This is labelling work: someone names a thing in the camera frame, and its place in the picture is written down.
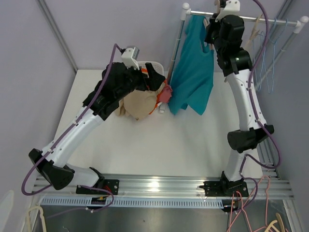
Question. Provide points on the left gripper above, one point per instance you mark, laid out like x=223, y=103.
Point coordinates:
x=152, y=83

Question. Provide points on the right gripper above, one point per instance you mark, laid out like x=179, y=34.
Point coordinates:
x=213, y=24

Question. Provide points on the pink t shirt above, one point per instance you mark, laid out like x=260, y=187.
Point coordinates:
x=165, y=94

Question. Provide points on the orange t shirt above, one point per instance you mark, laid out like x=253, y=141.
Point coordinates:
x=157, y=101

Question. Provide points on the beige t shirt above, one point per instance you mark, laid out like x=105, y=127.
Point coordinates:
x=137, y=104

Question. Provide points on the teal t shirt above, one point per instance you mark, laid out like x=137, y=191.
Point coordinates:
x=192, y=79

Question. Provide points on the blue wire hanger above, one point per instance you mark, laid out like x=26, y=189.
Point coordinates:
x=262, y=72
x=274, y=40

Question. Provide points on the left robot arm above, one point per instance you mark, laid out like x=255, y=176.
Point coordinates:
x=117, y=81

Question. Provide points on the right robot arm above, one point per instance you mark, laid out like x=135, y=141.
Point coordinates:
x=225, y=34

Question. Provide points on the pink hanger on floor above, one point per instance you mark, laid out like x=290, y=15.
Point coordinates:
x=243, y=207

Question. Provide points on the cream hanger on floor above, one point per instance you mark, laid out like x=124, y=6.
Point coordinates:
x=31, y=214

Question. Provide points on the wooden hanger on floor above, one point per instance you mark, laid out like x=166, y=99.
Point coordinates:
x=276, y=225

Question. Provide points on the white plastic basket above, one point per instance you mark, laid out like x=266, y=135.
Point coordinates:
x=156, y=65

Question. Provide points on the metal clothes rack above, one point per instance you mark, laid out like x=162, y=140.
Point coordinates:
x=186, y=10

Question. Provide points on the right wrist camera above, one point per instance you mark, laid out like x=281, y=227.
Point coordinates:
x=226, y=7

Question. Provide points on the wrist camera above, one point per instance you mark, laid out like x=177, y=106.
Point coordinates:
x=129, y=57
x=226, y=7

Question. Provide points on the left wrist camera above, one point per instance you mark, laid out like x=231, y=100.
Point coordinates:
x=129, y=57

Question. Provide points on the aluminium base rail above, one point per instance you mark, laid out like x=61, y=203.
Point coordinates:
x=166, y=192

